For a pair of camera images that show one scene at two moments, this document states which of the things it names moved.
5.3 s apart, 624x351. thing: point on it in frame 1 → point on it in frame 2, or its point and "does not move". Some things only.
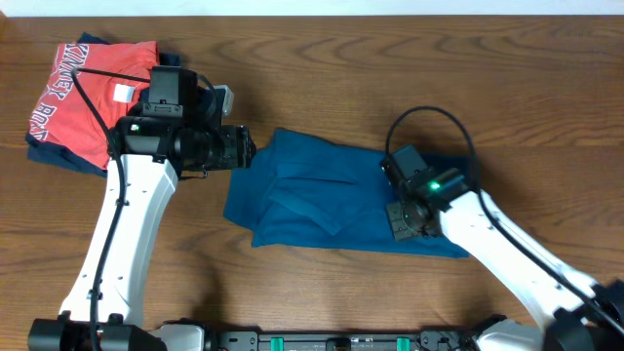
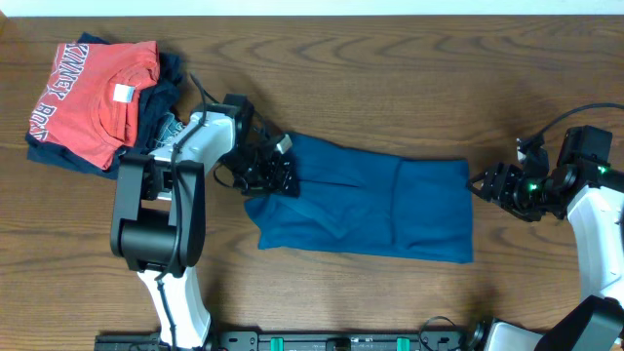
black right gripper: [401, 230] → [499, 188]
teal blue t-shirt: [297, 190] does not move
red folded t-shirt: [64, 115] does not move
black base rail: [340, 340] does not move
